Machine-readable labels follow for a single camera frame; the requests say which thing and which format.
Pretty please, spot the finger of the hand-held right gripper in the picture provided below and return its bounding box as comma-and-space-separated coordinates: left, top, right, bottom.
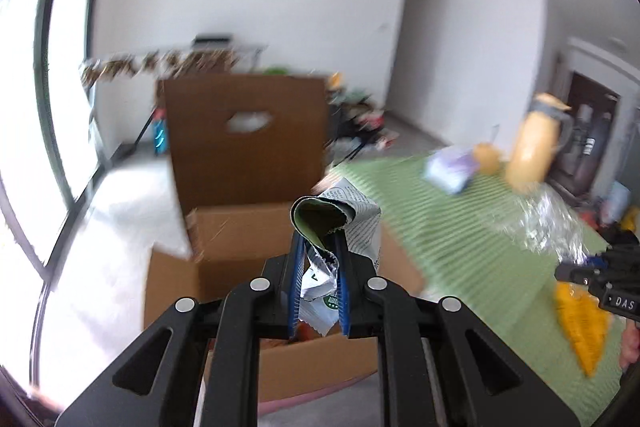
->
555, 256, 607, 290

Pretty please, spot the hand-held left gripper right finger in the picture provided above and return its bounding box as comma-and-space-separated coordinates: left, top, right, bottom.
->
335, 237, 582, 427

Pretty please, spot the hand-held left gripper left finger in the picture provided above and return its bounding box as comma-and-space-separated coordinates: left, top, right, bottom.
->
55, 237, 305, 427

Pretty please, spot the green and white snack wrapper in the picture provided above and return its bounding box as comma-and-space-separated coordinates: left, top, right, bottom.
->
291, 178, 383, 338

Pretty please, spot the brown cardboard box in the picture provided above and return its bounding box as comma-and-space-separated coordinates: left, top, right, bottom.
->
144, 74, 426, 403

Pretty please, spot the person's right hand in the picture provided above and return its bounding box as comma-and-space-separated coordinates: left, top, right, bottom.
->
619, 321, 640, 373

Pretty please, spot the clear plastic bottle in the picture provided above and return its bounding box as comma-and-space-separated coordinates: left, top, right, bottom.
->
515, 187, 601, 268

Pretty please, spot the yellow snack packet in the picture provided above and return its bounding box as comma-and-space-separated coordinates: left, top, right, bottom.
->
555, 282, 613, 378

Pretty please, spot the green checked tablecloth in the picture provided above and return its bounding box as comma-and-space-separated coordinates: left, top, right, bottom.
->
325, 154, 631, 427

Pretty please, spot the yellow thermos jug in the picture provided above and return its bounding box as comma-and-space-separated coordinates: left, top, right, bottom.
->
505, 93, 573, 194

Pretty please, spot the yellow cup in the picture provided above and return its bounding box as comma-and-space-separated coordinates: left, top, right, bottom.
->
472, 142, 502, 175

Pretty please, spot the purple tissue pack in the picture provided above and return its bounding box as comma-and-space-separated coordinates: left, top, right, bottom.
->
425, 146, 478, 195

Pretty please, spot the blue bottle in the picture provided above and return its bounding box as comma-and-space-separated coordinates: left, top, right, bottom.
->
152, 109, 169, 155

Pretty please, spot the patterned cloth on drying rack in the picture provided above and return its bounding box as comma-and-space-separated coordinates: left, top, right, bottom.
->
80, 48, 266, 88

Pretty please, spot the black window frame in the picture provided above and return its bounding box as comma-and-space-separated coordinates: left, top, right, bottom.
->
0, 0, 123, 298

